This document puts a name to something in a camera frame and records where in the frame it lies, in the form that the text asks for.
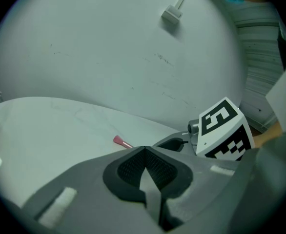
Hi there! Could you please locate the person's right forearm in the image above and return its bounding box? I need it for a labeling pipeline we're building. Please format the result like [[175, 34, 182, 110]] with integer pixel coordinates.
[[252, 121, 283, 149]]

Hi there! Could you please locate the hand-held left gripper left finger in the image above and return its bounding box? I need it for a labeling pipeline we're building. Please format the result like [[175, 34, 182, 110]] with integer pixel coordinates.
[[20, 145, 163, 234]]

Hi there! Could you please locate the white table top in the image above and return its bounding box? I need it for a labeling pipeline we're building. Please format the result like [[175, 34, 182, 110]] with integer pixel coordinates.
[[0, 96, 185, 211]]

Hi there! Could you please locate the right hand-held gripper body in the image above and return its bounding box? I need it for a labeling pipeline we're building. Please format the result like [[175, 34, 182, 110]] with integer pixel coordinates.
[[154, 97, 256, 162]]

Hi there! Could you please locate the pink small item stick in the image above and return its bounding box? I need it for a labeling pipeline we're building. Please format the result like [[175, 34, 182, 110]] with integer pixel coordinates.
[[113, 135, 134, 149]]

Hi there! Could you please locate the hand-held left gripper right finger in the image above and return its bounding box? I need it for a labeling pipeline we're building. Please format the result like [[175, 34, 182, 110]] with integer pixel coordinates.
[[144, 145, 241, 232]]

